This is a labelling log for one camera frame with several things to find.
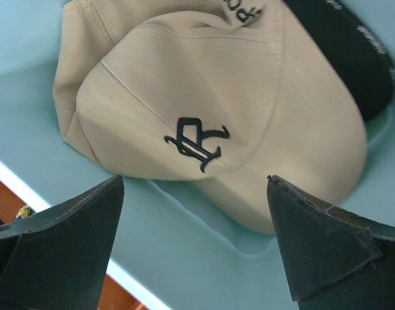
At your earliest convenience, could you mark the tan baseball cap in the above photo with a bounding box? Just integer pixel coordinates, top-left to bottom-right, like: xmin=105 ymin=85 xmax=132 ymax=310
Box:
xmin=53 ymin=1 xmax=367 ymax=234

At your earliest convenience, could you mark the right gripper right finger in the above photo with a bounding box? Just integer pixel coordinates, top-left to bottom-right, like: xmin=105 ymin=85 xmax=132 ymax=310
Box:
xmin=267 ymin=176 xmax=395 ymax=309

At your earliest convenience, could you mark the rolled green belt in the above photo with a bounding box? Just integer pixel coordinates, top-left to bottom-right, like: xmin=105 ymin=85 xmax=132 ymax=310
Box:
xmin=14 ymin=205 xmax=35 ymax=222

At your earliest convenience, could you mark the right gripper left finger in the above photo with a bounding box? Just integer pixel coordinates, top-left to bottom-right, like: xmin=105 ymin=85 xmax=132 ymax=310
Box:
xmin=0 ymin=175 xmax=124 ymax=309

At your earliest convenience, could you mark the black baseball cap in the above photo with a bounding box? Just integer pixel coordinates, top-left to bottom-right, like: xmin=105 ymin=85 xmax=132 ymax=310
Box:
xmin=285 ymin=0 xmax=395 ymax=123

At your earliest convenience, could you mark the teal plastic bin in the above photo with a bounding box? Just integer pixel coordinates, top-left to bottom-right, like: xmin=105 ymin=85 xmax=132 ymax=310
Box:
xmin=0 ymin=1 xmax=395 ymax=309

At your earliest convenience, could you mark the wooden compartment tray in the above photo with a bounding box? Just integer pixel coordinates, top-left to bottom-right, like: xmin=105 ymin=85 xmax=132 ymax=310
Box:
xmin=0 ymin=181 xmax=147 ymax=310

